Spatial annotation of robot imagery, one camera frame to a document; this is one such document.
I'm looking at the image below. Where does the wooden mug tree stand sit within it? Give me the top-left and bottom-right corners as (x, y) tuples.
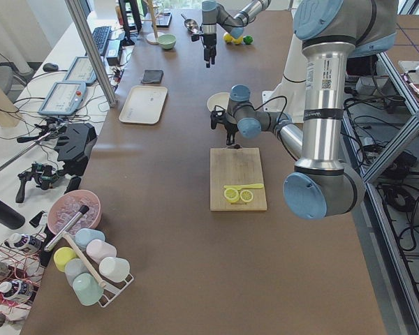
(142, 0), (164, 45)

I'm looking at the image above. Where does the pink bowl with ice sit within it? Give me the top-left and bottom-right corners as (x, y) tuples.
(47, 190), (102, 235)

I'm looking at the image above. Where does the teach pendant upper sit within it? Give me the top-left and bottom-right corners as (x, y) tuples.
(38, 81), (87, 116)

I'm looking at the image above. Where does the black plastic stand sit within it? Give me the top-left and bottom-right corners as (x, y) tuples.
(54, 123), (97, 176)

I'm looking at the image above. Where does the metal scoop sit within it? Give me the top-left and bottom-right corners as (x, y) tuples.
(180, 13), (200, 34)

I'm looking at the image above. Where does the white wire cup rack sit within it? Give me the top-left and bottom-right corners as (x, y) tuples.
(63, 233), (135, 308)

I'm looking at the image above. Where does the yellow lemon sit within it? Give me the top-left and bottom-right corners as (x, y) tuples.
(223, 33), (233, 43)
(231, 37), (243, 45)

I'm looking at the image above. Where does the lemon slice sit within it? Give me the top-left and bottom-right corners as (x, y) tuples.
(240, 189), (254, 203)
(223, 188), (240, 203)

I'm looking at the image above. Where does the yellow plastic cup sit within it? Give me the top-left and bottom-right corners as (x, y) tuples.
(53, 246), (78, 272)

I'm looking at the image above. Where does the black thermos bottle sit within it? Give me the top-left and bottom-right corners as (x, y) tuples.
(0, 200), (25, 230)

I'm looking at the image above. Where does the mint plastic cup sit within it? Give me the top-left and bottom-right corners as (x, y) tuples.
(72, 273), (104, 306)

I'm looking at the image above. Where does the black computer mouse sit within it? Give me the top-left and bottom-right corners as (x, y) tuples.
(43, 62), (59, 73)

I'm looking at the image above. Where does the black keyboard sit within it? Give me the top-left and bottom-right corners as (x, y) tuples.
(91, 26), (112, 56)

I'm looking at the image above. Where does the black gripper arm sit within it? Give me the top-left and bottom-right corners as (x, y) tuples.
(210, 110), (238, 146)
(191, 33), (216, 68)

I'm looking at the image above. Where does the mint green bowl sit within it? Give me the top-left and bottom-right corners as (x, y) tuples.
(157, 33), (177, 50)

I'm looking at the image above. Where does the metal muddler in bowl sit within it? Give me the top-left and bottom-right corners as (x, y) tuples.
(43, 204), (89, 252)

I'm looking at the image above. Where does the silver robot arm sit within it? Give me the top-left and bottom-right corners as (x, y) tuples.
(191, 0), (271, 68)
(211, 1), (398, 219)

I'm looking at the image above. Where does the aluminium frame post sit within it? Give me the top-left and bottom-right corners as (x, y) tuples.
(65, 0), (117, 107)

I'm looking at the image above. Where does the wooden cutting board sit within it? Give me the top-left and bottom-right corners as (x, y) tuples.
(209, 148), (267, 211)

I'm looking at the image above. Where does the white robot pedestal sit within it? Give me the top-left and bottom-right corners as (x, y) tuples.
(262, 34), (307, 124)

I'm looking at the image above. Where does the white round plate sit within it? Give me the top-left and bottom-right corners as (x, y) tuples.
(207, 92), (230, 112)

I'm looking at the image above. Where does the green lime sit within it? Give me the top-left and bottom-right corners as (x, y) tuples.
(242, 35), (253, 45)

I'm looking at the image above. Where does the pink plastic cup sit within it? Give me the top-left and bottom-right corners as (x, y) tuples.
(86, 239), (117, 264)

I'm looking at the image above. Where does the white plastic cup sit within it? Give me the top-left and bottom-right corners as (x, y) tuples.
(99, 257), (130, 283)

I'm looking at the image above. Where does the black monitor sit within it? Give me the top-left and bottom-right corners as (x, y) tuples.
(118, 0), (142, 46)

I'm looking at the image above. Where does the cream rectangular tray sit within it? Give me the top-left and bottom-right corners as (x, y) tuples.
(119, 85), (168, 125)

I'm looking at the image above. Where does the grey plastic cup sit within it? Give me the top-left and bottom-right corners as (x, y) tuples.
(64, 258), (89, 286)

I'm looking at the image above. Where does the blue plastic cup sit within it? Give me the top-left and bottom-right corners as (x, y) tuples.
(74, 228), (105, 251)

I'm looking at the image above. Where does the grey folded cloth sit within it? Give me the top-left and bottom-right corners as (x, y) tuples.
(141, 69), (163, 84)

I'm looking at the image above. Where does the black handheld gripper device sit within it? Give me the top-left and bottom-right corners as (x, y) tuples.
(15, 162), (66, 203)

